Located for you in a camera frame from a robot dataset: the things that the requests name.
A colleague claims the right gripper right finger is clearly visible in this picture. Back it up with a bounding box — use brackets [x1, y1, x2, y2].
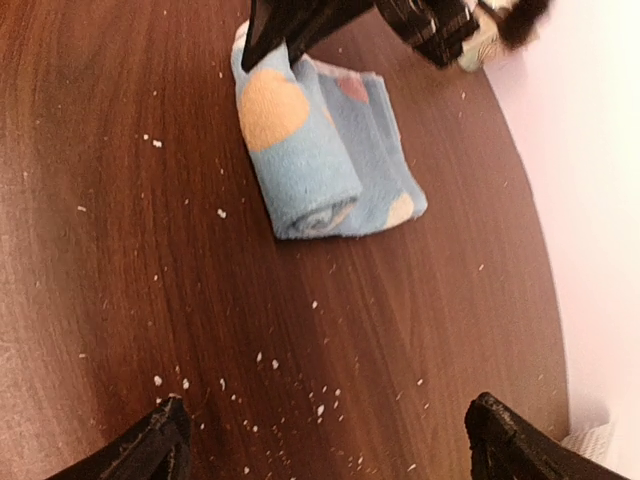
[464, 392, 624, 480]

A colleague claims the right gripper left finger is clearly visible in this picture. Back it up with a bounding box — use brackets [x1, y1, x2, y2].
[49, 395, 191, 480]

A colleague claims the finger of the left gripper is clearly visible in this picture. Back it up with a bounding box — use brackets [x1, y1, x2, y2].
[240, 0, 351, 71]

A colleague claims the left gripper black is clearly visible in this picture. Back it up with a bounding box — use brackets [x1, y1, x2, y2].
[286, 0, 551, 68]

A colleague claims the blue polka dot towel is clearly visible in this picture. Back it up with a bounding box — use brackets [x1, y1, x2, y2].
[231, 23, 427, 240]

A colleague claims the white plastic basket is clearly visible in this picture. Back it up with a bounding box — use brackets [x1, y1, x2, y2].
[561, 422, 615, 466]

